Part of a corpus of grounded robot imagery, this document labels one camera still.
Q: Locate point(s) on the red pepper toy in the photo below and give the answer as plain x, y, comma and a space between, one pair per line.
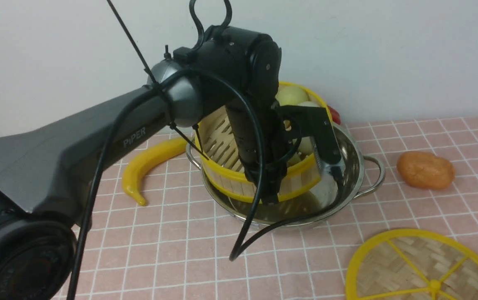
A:
335, 116

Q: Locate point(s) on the yellow bamboo steamer lid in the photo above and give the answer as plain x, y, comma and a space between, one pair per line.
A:
412, 264

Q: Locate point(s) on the smooth white steamed bun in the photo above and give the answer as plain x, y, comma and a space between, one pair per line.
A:
309, 104

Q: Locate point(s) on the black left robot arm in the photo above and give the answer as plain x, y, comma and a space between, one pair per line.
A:
49, 177

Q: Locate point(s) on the pink checkered tablecloth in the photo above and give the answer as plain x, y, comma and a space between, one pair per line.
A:
177, 247

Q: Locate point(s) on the yellow plastic banana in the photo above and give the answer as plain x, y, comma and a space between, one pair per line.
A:
144, 162

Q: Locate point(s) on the yellowish round steamed bun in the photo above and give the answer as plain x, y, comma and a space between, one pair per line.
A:
291, 95

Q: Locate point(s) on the yellow-rimmed bamboo steamer basket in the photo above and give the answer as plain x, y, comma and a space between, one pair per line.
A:
221, 163

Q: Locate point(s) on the stainless steel pot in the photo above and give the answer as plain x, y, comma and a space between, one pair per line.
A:
327, 197

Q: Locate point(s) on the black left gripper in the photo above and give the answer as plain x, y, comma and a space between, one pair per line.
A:
260, 146

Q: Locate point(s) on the orange bread roll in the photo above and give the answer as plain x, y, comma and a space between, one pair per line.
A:
425, 170

